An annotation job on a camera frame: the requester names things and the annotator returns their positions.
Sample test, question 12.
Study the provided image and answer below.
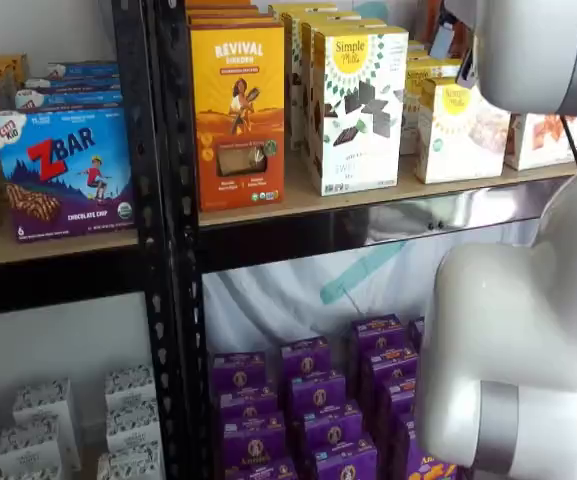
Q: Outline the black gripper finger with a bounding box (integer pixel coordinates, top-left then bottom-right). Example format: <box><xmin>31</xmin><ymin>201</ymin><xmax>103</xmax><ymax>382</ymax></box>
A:
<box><xmin>429</xmin><ymin>7</ymin><xmax>471</xmax><ymax>60</ymax></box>
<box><xmin>456</xmin><ymin>33</ymin><xmax>481</xmax><ymax>91</ymax></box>

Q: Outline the Simple Mills almond bars box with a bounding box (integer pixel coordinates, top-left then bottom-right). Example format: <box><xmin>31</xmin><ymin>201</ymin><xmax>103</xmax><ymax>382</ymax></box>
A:
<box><xmin>399</xmin><ymin>56</ymin><xmax>465</xmax><ymax>157</ymax></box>
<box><xmin>406</xmin><ymin>39</ymin><xmax>432</xmax><ymax>64</ymax></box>
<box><xmin>414</xmin><ymin>76</ymin><xmax>512</xmax><ymax>185</ymax></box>

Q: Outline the Simple Mills sweet thins box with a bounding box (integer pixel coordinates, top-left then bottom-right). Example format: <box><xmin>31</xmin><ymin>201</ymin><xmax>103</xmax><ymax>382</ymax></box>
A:
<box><xmin>299</xmin><ymin>17</ymin><xmax>390</xmax><ymax>157</ymax></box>
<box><xmin>282</xmin><ymin>9</ymin><xmax>364</xmax><ymax>152</ymax></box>
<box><xmin>267</xmin><ymin>1</ymin><xmax>340</xmax><ymax>17</ymax></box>
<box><xmin>311</xmin><ymin>24</ymin><xmax>411</xmax><ymax>198</ymax></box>

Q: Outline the orange Revival cracker box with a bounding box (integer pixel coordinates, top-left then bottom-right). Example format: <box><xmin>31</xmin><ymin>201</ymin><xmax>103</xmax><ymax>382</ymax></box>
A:
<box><xmin>188</xmin><ymin>23</ymin><xmax>286</xmax><ymax>213</ymax></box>
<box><xmin>186</xmin><ymin>12</ymin><xmax>276</xmax><ymax>29</ymax></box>
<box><xmin>185</xmin><ymin>0</ymin><xmax>255</xmax><ymax>16</ymax></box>

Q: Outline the wooden shelf board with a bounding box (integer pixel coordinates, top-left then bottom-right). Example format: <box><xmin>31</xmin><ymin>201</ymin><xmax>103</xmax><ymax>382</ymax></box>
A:
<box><xmin>0</xmin><ymin>218</ymin><xmax>140</xmax><ymax>270</ymax></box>
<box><xmin>198</xmin><ymin>148</ymin><xmax>577</xmax><ymax>229</ymax></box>

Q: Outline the purple Annie's box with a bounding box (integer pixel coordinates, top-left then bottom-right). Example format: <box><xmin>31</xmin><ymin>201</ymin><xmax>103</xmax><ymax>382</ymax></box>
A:
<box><xmin>222</xmin><ymin>411</ymin><xmax>288</xmax><ymax>472</ymax></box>
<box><xmin>362</xmin><ymin>346</ymin><xmax>420</xmax><ymax>397</ymax></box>
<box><xmin>351</xmin><ymin>314</ymin><xmax>405</xmax><ymax>362</ymax></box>
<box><xmin>312</xmin><ymin>436</ymin><xmax>380</xmax><ymax>480</ymax></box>
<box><xmin>299</xmin><ymin>401</ymin><xmax>365</xmax><ymax>455</ymax></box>
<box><xmin>392</xmin><ymin>414</ymin><xmax>460</xmax><ymax>480</ymax></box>
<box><xmin>209</xmin><ymin>351</ymin><xmax>268</xmax><ymax>397</ymax></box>
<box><xmin>224</xmin><ymin>456</ymin><xmax>300</xmax><ymax>480</ymax></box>
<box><xmin>287</xmin><ymin>371</ymin><xmax>348</xmax><ymax>420</ymax></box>
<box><xmin>379</xmin><ymin>376</ymin><xmax>420</xmax><ymax>432</ymax></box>
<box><xmin>280</xmin><ymin>336</ymin><xmax>333</xmax><ymax>382</ymax></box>
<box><xmin>407</xmin><ymin>316</ymin><xmax>427</xmax><ymax>352</ymax></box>
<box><xmin>217</xmin><ymin>388</ymin><xmax>280</xmax><ymax>422</ymax></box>

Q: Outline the black metal shelf unit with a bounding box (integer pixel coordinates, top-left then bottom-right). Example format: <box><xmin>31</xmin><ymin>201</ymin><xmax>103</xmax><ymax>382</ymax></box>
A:
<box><xmin>0</xmin><ymin>0</ymin><xmax>169</xmax><ymax>480</ymax></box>
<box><xmin>150</xmin><ymin>0</ymin><xmax>577</xmax><ymax>480</ymax></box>

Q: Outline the blue ZBar chocolate chip box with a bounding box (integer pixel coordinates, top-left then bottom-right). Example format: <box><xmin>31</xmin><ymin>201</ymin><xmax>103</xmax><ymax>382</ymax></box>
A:
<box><xmin>0</xmin><ymin>106</ymin><xmax>136</xmax><ymax>245</ymax></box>
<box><xmin>14</xmin><ymin>89</ymin><xmax>125</xmax><ymax>112</ymax></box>
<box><xmin>44</xmin><ymin>60</ymin><xmax>120</xmax><ymax>80</ymax></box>
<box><xmin>22</xmin><ymin>74</ymin><xmax>122</xmax><ymax>95</ymax></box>

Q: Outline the white patterned small box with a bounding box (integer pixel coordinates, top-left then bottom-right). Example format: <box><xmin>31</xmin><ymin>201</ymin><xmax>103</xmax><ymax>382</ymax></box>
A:
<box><xmin>104</xmin><ymin>399</ymin><xmax>163</xmax><ymax>452</ymax></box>
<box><xmin>0</xmin><ymin>466</ymin><xmax>63</xmax><ymax>480</ymax></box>
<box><xmin>96</xmin><ymin>441</ymin><xmax>165</xmax><ymax>480</ymax></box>
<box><xmin>12</xmin><ymin>377</ymin><xmax>83</xmax><ymax>472</ymax></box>
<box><xmin>104</xmin><ymin>364</ymin><xmax>158</xmax><ymax>407</ymax></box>
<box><xmin>0</xmin><ymin>424</ymin><xmax>63</xmax><ymax>477</ymax></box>

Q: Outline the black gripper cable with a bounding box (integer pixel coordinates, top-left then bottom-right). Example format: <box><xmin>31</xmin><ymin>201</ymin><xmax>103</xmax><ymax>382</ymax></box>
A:
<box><xmin>559</xmin><ymin>114</ymin><xmax>577</xmax><ymax>170</ymax></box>

